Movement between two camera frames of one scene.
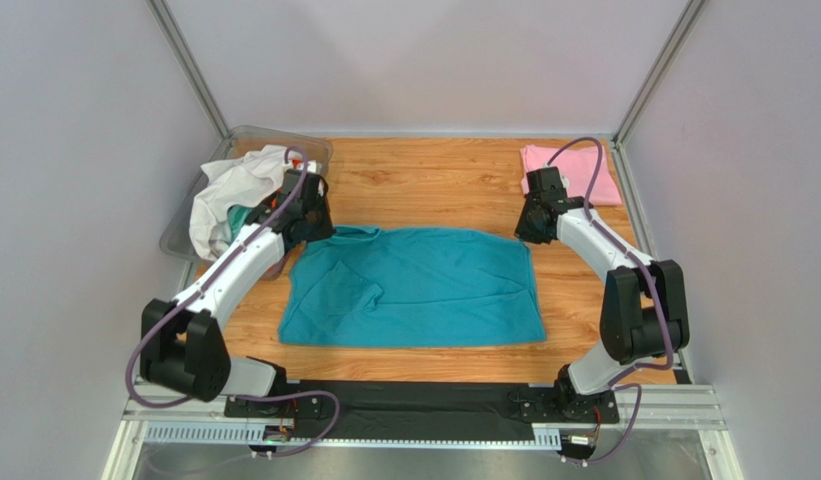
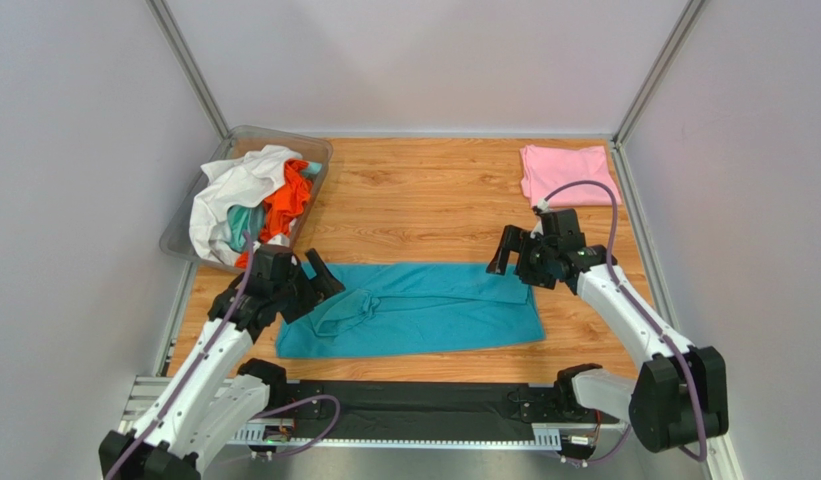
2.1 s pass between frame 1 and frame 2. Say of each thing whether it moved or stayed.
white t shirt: stayed
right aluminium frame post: stayed
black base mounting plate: stayed
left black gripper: moved
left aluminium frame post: stayed
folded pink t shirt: stayed
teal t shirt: moved
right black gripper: moved
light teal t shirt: stayed
